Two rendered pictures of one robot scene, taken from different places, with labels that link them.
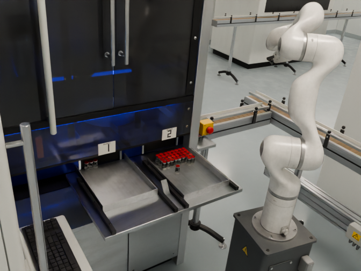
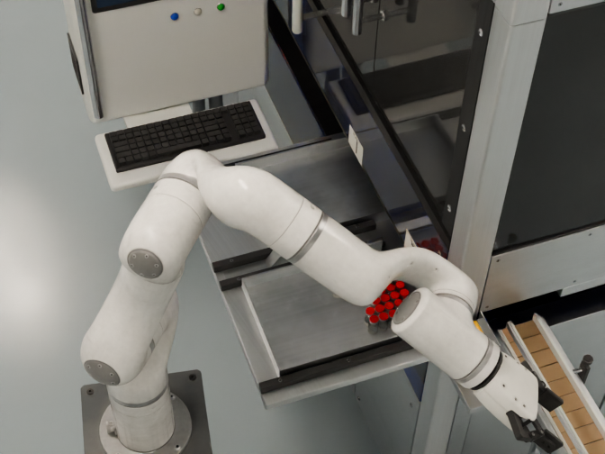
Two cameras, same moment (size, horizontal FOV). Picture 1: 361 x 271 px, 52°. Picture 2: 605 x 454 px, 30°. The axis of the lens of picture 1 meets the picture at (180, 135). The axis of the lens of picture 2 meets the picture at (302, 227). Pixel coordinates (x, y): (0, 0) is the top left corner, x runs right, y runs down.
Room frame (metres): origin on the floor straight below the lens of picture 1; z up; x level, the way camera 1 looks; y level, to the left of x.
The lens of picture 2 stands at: (1.82, -1.50, 2.93)
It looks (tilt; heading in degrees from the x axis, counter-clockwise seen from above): 50 degrees down; 104
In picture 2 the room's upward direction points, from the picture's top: 2 degrees clockwise
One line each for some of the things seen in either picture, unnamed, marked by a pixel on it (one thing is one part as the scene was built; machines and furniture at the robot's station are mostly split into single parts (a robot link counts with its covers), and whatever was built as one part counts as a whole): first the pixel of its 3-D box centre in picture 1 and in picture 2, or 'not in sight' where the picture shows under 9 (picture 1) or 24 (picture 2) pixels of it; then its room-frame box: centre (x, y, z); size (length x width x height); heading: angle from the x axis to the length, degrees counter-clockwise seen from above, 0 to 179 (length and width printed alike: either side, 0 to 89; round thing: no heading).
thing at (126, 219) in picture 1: (154, 183); (315, 255); (1.44, 0.10, 0.87); 0.70 x 0.48 x 0.02; 125
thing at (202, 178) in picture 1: (186, 171); (332, 306); (1.52, -0.05, 0.90); 0.34 x 0.26 x 0.04; 35
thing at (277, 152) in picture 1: (281, 164); (139, 332); (1.23, -0.40, 1.16); 0.19 x 0.12 x 0.24; 85
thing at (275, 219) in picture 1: (278, 208); (141, 405); (1.22, -0.43, 0.95); 0.19 x 0.19 x 0.18
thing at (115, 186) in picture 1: (115, 179); (318, 188); (1.40, 0.28, 0.90); 0.34 x 0.26 x 0.04; 35
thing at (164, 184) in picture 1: (171, 193); (254, 261); (1.32, 0.02, 0.91); 0.14 x 0.03 x 0.06; 36
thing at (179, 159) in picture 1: (177, 161); (369, 295); (1.59, 0.00, 0.91); 0.18 x 0.02 x 0.05; 125
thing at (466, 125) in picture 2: (193, 59); (456, 167); (1.74, -0.03, 1.40); 0.04 x 0.01 x 0.80; 125
